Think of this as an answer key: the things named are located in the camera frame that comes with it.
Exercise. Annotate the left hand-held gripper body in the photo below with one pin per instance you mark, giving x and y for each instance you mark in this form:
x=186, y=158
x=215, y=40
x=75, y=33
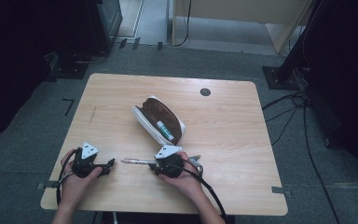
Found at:
x=84, y=165

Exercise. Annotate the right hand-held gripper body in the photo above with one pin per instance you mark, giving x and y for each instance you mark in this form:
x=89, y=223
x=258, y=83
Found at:
x=169, y=165

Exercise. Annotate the clear pen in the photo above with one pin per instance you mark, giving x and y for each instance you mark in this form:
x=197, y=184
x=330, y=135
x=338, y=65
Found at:
x=135, y=161

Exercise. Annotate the white pencil case brown lining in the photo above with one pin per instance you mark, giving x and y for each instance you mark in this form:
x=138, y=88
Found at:
x=150, y=116

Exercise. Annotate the person's right hand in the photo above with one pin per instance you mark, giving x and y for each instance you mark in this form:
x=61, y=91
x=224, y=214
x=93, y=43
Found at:
x=186, y=183

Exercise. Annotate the person's left hand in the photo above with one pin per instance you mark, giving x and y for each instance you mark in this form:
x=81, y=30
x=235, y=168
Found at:
x=73, y=189

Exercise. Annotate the black round table grommet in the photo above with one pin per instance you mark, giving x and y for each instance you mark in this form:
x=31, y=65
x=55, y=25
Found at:
x=205, y=92

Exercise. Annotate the black flat stand base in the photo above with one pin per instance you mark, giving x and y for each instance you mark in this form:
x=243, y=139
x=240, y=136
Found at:
x=70, y=70

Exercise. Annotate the short black floor tape mark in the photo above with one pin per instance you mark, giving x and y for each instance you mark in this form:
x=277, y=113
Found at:
x=123, y=43
x=159, y=46
x=136, y=43

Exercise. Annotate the dark curtain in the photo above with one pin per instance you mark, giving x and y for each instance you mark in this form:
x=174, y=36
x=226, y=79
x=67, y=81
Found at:
x=348, y=77
x=9, y=62

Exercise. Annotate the black cabinet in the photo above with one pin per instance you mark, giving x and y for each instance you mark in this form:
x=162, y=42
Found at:
x=108, y=21

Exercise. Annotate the black stand with square base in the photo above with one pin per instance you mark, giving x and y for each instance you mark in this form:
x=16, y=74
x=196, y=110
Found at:
x=281, y=77

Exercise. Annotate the beige wooden furniture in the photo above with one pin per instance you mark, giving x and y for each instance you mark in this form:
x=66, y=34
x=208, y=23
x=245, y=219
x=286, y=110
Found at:
x=245, y=11

